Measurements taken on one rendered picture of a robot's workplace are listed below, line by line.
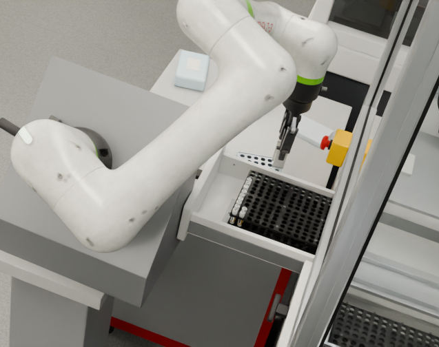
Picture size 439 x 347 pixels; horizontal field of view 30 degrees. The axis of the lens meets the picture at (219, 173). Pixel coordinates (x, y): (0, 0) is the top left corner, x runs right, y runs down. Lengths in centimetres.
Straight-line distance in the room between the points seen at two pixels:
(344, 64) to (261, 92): 112
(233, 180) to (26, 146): 67
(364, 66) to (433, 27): 160
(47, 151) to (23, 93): 210
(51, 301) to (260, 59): 81
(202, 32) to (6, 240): 67
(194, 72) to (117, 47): 157
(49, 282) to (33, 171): 38
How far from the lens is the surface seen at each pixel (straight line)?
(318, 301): 130
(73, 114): 178
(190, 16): 154
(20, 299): 201
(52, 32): 404
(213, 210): 194
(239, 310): 237
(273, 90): 150
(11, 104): 355
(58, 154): 152
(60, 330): 203
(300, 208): 192
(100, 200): 150
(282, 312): 167
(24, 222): 180
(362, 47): 256
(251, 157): 219
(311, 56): 192
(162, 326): 253
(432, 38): 100
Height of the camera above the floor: 215
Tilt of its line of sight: 40 degrees down
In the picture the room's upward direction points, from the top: 14 degrees clockwise
